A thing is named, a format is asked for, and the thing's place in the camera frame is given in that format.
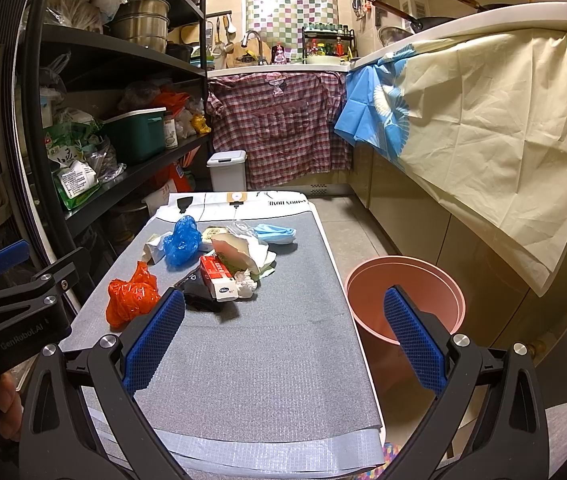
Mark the orange plastic bag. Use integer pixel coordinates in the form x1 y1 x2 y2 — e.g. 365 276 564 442
106 261 161 330

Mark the black foil pouch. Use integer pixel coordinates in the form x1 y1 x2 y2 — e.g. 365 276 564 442
175 269 214 301

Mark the cream tissue paper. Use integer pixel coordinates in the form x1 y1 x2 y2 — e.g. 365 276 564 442
142 232 170 266

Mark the blue plastic bag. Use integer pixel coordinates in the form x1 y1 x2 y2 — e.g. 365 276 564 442
163 214 202 269

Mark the red white medicine box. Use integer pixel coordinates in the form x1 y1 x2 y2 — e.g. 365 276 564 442
199 255 239 302

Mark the white tissue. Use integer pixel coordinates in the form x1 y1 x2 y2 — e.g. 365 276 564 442
234 270 258 299

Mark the white paper bag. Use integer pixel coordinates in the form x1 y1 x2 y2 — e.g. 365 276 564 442
213 233 268 271

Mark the blue face mask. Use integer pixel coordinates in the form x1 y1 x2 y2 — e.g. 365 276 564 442
252 223 297 245

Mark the white small trash can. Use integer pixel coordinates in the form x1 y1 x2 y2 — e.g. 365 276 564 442
206 150 248 192

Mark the kitchen faucet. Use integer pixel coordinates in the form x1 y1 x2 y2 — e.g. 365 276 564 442
239 29 267 65

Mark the person left hand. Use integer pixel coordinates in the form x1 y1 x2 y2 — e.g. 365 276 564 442
0 373 23 442

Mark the pink plastic bin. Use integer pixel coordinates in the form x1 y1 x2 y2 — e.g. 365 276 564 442
345 256 466 394

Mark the green white food bag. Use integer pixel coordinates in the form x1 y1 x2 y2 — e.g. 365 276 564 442
44 120 101 211

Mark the white printed table cover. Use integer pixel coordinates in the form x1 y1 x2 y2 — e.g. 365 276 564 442
154 190 315 223

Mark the green storage box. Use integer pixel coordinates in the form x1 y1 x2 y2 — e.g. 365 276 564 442
101 107 166 164

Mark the black storage shelf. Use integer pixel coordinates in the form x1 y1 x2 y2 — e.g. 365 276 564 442
0 0 212 269

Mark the yellow toy figure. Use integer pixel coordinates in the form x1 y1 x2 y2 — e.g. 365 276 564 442
190 114 212 134

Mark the cream cloth cover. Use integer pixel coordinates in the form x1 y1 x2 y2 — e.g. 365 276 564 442
381 28 567 294

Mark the blue patterned cloth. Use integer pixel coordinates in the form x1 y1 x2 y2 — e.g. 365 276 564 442
334 44 416 162

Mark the steel pots stack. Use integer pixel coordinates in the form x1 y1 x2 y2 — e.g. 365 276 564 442
110 0 170 53

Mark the red plaid shirt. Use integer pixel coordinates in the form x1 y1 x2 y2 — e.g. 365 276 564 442
206 72 353 190

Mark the black frying pan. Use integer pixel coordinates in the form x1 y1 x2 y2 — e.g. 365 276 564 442
368 0 453 34

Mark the black spice rack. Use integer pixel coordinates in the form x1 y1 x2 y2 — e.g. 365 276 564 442
302 23 358 64

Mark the checkered window curtain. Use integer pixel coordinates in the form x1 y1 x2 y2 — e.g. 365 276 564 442
244 0 339 61

